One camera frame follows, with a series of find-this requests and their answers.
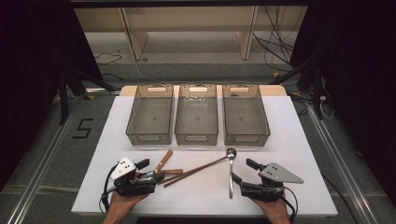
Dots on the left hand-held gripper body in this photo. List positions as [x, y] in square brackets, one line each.
[123, 169]

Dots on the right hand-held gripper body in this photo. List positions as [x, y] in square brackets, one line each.
[277, 174]

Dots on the silver metal spoon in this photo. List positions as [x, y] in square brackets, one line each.
[230, 174]

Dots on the brown wooden chopstick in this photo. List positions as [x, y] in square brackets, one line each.
[179, 177]
[199, 171]

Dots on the grey translucent plastic bin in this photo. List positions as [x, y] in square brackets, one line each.
[246, 119]
[196, 119]
[151, 119]

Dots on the person's right hand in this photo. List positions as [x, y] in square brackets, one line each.
[277, 211]

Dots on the person's left hand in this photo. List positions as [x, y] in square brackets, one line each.
[120, 207]

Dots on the white table mat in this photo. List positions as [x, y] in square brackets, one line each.
[202, 199]

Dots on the black metal stand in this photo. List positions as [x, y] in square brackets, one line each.
[63, 99]
[317, 90]

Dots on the dark curtain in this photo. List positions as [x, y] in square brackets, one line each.
[31, 77]
[361, 77]

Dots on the light wooden shelf unit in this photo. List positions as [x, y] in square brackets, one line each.
[186, 18]

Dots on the aluminium floor rail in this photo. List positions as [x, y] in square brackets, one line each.
[342, 168]
[37, 174]

